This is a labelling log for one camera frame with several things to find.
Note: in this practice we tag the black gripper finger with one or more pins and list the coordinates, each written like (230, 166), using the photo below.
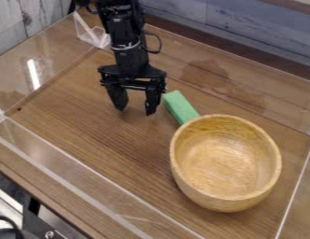
(153, 100)
(118, 96)

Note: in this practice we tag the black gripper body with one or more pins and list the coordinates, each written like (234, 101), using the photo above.
(132, 73)

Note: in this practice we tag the green rectangular block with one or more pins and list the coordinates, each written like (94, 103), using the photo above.
(180, 107)

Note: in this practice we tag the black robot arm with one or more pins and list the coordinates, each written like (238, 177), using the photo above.
(122, 17)

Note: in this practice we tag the wooden brown bowl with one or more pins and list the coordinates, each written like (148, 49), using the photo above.
(225, 161)

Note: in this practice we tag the clear acrylic corner bracket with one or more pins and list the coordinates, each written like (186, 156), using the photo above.
(94, 36)

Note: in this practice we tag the clear acrylic enclosure wall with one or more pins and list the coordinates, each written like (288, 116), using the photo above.
(94, 163)

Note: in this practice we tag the black table frame bracket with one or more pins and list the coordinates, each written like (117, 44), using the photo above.
(44, 224)

